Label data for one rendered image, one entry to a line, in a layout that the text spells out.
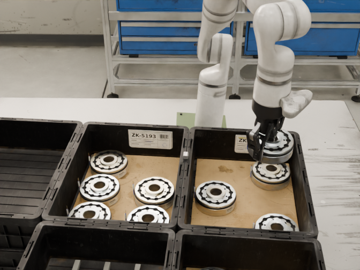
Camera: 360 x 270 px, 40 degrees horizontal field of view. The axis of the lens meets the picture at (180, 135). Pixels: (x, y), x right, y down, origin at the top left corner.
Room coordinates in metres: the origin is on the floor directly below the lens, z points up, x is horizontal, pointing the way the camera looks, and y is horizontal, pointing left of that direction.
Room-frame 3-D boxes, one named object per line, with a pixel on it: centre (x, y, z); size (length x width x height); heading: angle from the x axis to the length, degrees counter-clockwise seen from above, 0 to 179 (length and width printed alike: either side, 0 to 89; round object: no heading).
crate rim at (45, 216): (0.97, 0.14, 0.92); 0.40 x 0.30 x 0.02; 175
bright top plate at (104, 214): (0.87, 0.22, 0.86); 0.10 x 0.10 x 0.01
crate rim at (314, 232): (0.94, -0.16, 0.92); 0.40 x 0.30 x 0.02; 175
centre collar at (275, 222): (0.83, -0.22, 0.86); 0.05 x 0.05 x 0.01
